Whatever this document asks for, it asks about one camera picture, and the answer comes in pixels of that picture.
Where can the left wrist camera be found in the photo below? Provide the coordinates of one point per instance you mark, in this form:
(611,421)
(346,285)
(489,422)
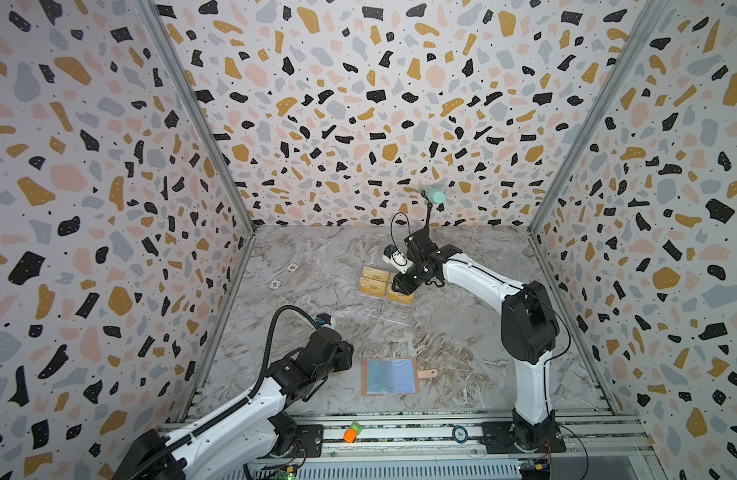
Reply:
(324,320)

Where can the orange green small tool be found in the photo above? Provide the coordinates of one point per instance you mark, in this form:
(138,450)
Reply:
(353,432)

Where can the gold card back left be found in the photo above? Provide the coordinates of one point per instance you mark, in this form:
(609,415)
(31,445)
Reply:
(375,274)

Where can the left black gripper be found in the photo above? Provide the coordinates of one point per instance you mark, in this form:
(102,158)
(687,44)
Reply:
(347,355)

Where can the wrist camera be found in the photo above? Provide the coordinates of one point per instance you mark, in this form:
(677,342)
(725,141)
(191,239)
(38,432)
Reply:
(393,257)
(324,320)

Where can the clear acrylic card stand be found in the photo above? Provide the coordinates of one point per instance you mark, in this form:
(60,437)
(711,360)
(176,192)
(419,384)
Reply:
(384,310)

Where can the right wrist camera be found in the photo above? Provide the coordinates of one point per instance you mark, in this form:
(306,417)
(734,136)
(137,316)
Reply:
(393,257)

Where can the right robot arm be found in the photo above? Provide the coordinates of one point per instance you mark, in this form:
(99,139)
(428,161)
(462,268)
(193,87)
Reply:
(528,324)

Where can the mint green microphone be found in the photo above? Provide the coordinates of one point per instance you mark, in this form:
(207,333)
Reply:
(433,196)

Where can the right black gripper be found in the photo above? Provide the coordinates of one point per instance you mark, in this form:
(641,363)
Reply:
(405,280)

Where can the black microphone stand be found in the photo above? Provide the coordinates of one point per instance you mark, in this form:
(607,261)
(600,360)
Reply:
(429,208)

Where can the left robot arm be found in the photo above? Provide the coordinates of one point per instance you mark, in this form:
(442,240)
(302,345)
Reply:
(249,427)

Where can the pink leather card holder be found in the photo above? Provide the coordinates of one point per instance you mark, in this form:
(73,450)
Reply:
(393,376)

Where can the gold card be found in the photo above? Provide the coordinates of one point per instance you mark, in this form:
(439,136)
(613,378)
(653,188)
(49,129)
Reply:
(399,298)
(372,287)
(375,274)

